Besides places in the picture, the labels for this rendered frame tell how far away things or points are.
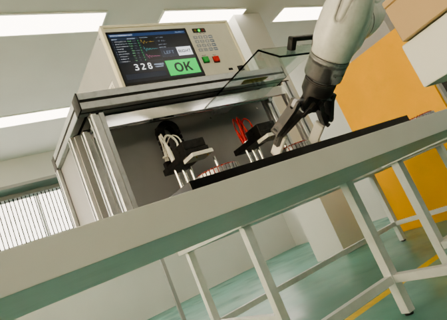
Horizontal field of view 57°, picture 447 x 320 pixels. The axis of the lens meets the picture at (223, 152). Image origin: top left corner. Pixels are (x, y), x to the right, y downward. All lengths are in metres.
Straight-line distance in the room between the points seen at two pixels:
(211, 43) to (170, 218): 0.83
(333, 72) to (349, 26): 0.11
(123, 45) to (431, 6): 0.94
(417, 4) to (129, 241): 0.42
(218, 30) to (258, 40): 4.21
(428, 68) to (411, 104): 4.26
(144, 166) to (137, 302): 6.41
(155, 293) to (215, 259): 1.34
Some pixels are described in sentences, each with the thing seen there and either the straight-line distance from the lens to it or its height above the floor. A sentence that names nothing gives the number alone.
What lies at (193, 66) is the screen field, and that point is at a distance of 1.24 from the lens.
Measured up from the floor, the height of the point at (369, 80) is 1.66.
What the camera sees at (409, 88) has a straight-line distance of 4.61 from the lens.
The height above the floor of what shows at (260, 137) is 0.88.
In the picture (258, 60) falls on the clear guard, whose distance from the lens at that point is 1.12.
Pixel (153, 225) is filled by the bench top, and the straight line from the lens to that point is 0.57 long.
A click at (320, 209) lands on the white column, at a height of 0.58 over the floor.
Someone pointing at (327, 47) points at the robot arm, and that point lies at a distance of 0.91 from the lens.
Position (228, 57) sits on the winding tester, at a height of 1.18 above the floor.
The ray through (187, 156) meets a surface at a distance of 0.99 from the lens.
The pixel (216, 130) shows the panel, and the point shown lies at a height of 1.00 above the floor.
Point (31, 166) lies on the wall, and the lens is 7.69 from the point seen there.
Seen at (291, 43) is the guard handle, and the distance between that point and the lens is 1.07.
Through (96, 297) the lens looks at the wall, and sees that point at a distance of 7.36.
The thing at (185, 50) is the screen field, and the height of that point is 1.22.
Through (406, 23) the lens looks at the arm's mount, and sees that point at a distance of 0.37.
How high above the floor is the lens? 0.66
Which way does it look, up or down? 12 degrees up
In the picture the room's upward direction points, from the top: 23 degrees counter-clockwise
